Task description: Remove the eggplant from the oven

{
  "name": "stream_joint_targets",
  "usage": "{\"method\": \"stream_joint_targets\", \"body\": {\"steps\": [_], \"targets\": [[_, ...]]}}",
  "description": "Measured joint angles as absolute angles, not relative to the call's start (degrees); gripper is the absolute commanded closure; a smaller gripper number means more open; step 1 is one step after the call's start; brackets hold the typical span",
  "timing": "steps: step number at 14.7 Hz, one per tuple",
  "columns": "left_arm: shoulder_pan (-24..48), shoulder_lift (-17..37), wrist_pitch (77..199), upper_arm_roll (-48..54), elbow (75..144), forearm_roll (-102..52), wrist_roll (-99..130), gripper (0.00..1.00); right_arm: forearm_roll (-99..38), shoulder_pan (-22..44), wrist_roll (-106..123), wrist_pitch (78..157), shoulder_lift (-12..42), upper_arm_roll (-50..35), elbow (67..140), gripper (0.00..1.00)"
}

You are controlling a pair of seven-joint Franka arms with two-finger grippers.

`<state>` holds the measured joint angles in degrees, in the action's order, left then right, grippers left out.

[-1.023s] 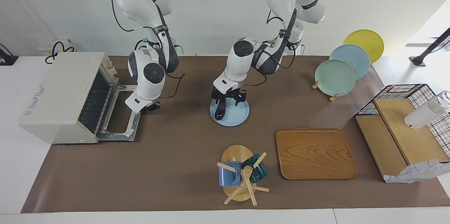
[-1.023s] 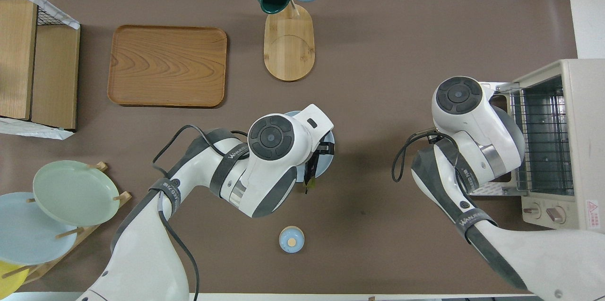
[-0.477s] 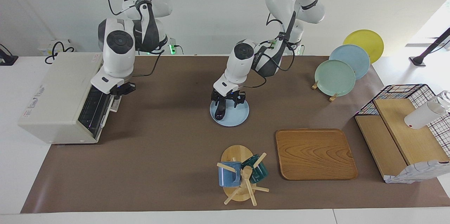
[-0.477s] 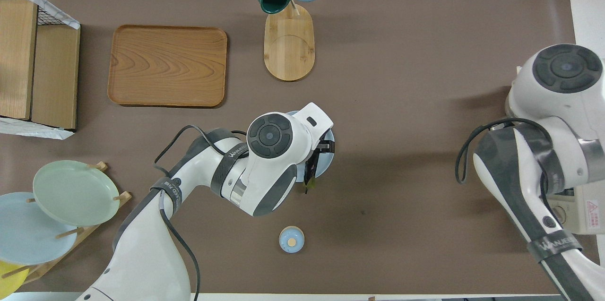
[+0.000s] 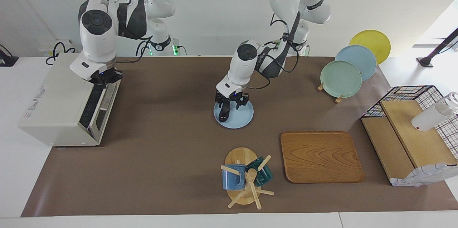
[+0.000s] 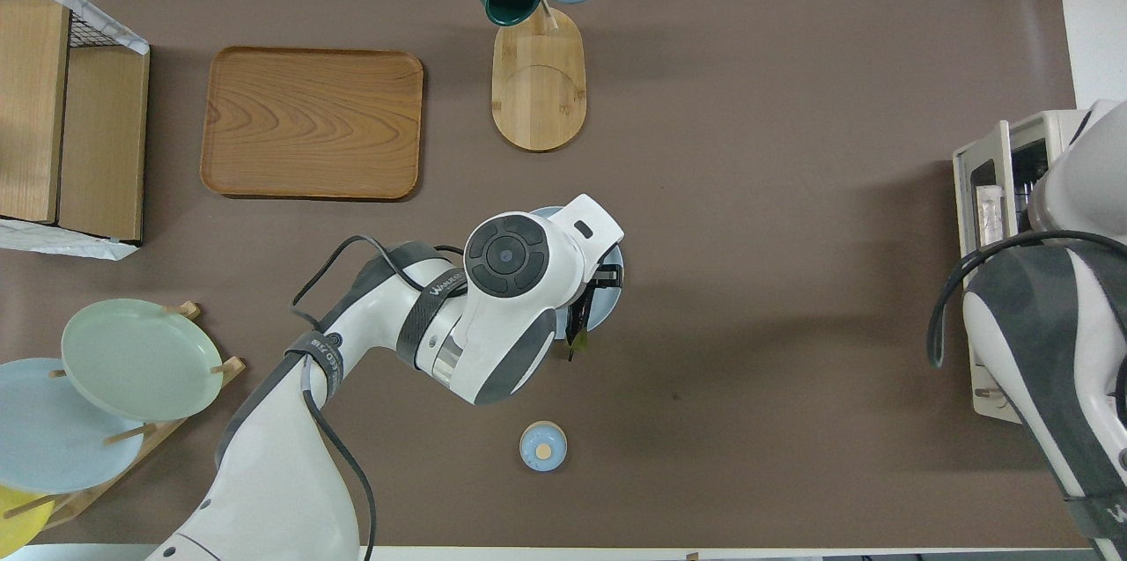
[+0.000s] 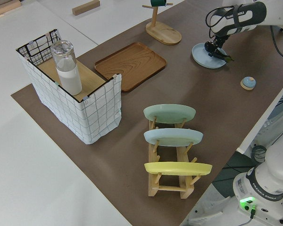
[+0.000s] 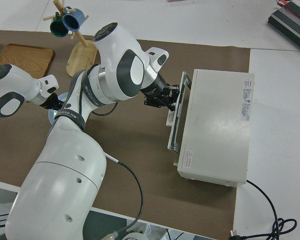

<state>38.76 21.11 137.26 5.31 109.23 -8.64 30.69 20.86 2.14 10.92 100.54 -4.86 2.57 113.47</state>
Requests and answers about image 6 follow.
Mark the yellow plate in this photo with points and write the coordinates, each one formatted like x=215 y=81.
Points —
x=18 y=526

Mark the small light blue plate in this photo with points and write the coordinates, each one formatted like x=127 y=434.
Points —
x=603 y=314

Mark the large light blue plate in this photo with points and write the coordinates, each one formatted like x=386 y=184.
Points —
x=53 y=446

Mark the white toaster oven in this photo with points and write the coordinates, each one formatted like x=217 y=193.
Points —
x=1030 y=156

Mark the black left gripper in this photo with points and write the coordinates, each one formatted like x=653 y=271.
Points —
x=607 y=276

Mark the wooden plate rack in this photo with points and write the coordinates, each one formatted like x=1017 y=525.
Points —
x=172 y=433

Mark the mint green plate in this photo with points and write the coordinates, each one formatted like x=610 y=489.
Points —
x=141 y=358

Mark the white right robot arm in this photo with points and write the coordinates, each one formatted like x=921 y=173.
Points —
x=1048 y=332

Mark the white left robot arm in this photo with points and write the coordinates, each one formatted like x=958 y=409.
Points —
x=282 y=473

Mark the brown table mat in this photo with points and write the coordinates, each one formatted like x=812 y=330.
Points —
x=748 y=235

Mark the wooden mug tree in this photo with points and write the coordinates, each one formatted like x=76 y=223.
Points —
x=539 y=94

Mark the wooden tray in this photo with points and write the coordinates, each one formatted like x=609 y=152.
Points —
x=313 y=121

